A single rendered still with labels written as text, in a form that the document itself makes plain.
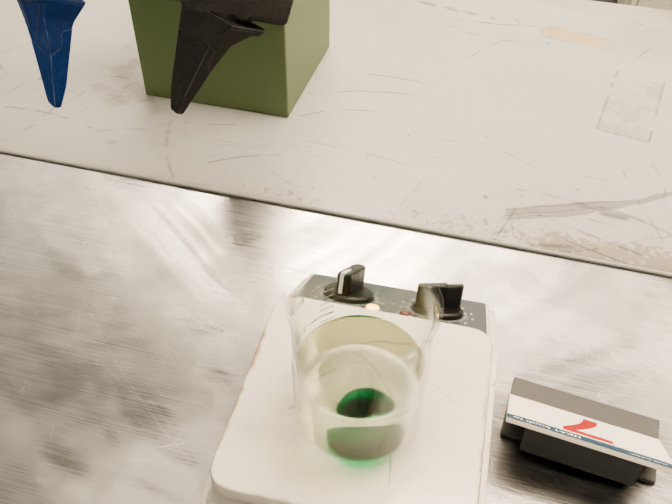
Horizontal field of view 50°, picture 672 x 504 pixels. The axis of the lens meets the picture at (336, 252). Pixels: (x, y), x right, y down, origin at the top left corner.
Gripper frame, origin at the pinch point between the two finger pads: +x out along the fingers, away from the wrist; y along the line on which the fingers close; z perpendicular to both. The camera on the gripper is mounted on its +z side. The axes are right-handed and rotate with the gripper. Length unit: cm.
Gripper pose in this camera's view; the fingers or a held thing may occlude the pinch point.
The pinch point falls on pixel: (129, 56)
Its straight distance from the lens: 47.4
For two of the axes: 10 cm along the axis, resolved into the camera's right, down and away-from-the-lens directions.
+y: 7.1, -0.9, 7.0
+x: -3.1, 8.6, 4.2
